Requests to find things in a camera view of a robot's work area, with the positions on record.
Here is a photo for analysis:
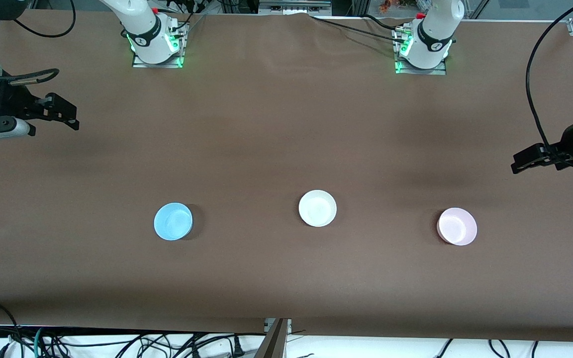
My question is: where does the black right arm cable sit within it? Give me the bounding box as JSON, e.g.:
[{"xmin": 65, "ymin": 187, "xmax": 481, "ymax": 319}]
[{"xmin": 0, "ymin": 0, "xmax": 77, "ymax": 88}]

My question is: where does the aluminium profile beam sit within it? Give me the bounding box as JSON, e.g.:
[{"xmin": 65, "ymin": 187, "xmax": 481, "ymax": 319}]
[{"xmin": 254, "ymin": 318, "xmax": 289, "ymax": 358}]

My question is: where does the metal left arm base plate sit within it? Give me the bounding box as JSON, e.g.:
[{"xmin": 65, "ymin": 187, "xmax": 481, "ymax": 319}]
[{"xmin": 393, "ymin": 25, "xmax": 447, "ymax": 75}]

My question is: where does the white bowl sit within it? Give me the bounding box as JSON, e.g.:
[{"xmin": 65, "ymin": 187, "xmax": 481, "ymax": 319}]
[{"xmin": 298, "ymin": 189, "xmax": 337, "ymax": 228}]

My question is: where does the short black table cable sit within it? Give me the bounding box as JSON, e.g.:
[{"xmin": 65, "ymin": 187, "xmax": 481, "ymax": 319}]
[{"xmin": 364, "ymin": 14, "xmax": 406, "ymax": 33}]

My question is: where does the small metal bracket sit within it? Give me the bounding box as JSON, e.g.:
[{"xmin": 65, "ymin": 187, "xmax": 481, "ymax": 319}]
[{"xmin": 264, "ymin": 318, "xmax": 292, "ymax": 333}]

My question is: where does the orange object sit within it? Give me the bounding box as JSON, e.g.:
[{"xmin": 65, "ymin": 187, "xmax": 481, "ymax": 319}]
[{"xmin": 379, "ymin": 0, "xmax": 416, "ymax": 13}]

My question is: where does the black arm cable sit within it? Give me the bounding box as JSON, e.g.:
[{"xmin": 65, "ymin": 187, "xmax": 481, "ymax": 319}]
[
  {"xmin": 0, "ymin": 0, "xmax": 77, "ymax": 88},
  {"xmin": 525, "ymin": 0, "xmax": 573, "ymax": 150}
]

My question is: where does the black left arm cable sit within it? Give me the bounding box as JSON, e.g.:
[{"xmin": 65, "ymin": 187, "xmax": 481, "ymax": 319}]
[{"xmin": 525, "ymin": 0, "xmax": 573, "ymax": 150}]

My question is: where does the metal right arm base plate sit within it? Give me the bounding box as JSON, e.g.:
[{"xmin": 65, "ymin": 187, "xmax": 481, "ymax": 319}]
[{"xmin": 132, "ymin": 20, "xmax": 186, "ymax": 69}]

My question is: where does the grey metal device box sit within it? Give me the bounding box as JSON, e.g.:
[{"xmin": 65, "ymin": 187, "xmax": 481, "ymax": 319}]
[{"xmin": 259, "ymin": 0, "xmax": 332, "ymax": 15}]

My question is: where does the long black table cable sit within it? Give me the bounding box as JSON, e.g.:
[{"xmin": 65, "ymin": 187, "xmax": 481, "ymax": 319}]
[{"xmin": 309, "ymin": 16, "xmax": 409, "ymax": 44}]

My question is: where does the pink bowl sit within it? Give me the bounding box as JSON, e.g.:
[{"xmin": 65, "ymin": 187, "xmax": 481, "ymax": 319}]
[{"xmin": 437, "ymin": 207, "xmax": 478, "ymax": 246}]

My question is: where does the blue bowl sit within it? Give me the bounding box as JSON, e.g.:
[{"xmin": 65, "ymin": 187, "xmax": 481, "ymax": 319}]
[{"xmin": 154, "ymin": 202, "xmax": 193, "ymax": 241}]

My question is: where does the brown table cover sheet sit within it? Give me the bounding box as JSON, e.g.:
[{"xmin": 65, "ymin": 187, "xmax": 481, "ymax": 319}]
[{"xmin": 0, "ymin": 10, "xmax": 573, "ymax": 344}]

